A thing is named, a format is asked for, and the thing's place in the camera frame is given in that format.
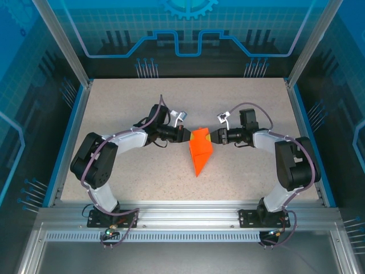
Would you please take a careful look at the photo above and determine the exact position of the left cable connector green light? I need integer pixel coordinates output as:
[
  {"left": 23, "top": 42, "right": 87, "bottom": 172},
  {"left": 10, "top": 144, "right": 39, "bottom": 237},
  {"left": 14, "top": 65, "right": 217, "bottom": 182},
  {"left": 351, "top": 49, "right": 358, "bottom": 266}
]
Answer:
[{"left": 104, "top": 224, "right": 120, "bottom": 240}]

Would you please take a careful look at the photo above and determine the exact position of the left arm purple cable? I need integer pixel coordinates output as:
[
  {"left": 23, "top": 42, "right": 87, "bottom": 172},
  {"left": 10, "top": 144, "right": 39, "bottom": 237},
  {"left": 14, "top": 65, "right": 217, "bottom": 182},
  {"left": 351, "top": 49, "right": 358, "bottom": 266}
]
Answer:
[{"left": 80, "top": 94, "right": 165, "bottom": 249}]

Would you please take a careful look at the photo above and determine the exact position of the aluminium blue side rail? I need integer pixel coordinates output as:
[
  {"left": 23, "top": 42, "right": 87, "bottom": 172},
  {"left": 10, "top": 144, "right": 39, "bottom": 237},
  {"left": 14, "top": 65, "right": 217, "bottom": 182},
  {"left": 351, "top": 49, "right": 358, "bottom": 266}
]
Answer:
[
  {"left": 285, "top": 79, "right": 337, "bottom": 208},
  {"left": 42, "top": 79, "right": 94, "bottom": 208}
]

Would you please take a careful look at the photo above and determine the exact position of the aluminium mounting rail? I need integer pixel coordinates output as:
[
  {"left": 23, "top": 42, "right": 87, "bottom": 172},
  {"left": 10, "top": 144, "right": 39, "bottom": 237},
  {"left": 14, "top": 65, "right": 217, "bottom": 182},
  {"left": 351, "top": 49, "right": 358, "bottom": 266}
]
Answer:
[{"left": 38, "top": 199, "right": 343, "bottom": 232}]

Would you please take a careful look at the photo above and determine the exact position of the aluminium frame post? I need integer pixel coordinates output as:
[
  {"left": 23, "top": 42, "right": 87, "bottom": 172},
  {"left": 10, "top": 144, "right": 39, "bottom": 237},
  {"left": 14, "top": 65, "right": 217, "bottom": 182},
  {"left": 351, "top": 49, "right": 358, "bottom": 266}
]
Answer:
[
  {"left": 30, "top": 0, "right": 94, "bottom": 88},
  {"left": 285, "top": 0, "right": 345, "bottom": 89}
]

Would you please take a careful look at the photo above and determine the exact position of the orange paper sheet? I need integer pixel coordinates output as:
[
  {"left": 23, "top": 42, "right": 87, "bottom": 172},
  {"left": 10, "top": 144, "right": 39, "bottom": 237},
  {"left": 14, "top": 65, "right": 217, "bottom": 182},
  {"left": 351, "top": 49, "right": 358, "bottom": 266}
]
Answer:
[{"left": 188, "top": 127, "right": 214, "bottom": 178}]

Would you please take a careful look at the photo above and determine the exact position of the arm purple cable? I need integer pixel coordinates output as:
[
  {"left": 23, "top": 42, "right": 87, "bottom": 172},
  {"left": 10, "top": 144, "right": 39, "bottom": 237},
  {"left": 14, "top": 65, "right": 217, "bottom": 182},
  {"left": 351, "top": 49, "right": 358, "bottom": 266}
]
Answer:
[
  {"left": 229, "top": 102, "right": 319, "bottom": 249},
  {"left": 80, "top": 94, "right": 165, "bottom": 249}
]

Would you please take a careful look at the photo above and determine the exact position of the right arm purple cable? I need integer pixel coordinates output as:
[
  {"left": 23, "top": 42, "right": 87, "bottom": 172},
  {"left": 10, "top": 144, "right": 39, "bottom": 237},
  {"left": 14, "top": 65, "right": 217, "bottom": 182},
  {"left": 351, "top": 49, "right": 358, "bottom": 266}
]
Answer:
[{"left": 229, "top": 102, "right": 319, "bottom": 249}]

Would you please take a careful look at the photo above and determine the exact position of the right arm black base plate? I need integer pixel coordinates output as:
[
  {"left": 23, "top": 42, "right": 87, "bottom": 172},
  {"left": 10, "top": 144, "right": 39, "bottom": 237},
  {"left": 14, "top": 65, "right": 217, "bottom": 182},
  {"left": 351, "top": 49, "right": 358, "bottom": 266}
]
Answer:
[{"left": 238, "top": 209, "right": 291, "bottom": 228}]

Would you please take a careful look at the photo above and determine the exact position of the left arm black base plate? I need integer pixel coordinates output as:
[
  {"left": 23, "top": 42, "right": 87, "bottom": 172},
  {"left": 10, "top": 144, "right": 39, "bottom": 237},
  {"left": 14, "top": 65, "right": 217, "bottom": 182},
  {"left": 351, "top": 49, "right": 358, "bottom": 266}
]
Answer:
[{"left": 87, "top": 209, "right": 140, "bottom": 228}]

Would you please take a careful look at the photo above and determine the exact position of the slotted grey cable duct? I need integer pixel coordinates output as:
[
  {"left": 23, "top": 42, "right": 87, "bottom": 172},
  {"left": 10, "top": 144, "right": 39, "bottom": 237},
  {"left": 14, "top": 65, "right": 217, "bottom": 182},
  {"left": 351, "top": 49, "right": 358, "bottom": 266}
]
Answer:
[{"left": 44, "top": 230, "right": 262, "bottom": 243}]

